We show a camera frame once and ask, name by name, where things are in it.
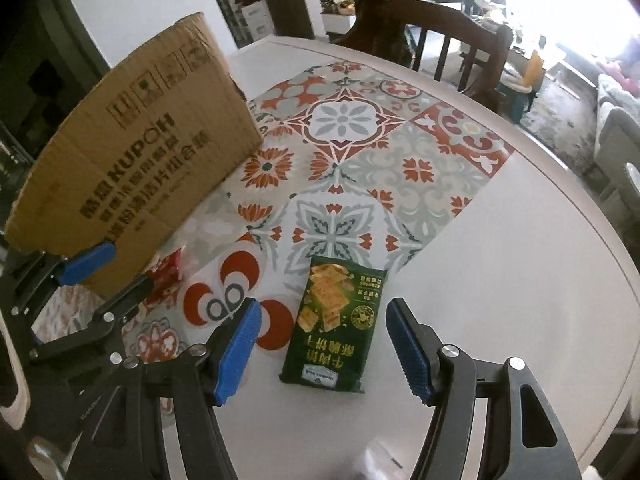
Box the green cracker snack bag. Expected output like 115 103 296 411
280 256 387 393

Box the person's hand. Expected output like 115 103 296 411
1 353 32 430

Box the red snack packet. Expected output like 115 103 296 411
145 247 183 304

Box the brown cardboard box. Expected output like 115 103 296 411
6 13 262 296

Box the patterned tile table runner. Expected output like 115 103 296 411
29 58 516 366

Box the white storage boxes stack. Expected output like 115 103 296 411
217 0 274 48

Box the green small stool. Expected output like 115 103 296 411
498 74 537 124

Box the dark wooden chair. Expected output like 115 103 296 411
335 0 513 112

